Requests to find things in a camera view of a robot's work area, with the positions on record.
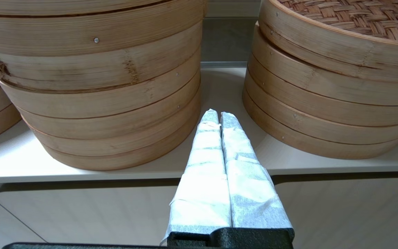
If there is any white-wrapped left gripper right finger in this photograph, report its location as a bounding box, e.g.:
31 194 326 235
221 112 294 229

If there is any stainless steel vented panel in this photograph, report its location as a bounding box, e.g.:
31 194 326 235
201 17 258 68

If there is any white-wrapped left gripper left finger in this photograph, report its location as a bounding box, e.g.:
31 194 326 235
161 109 232 244

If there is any white counter cabinet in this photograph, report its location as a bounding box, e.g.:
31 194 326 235
0 176 398 249

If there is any tall bamboo steamer stack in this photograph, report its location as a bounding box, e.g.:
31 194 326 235
0 0 205 171

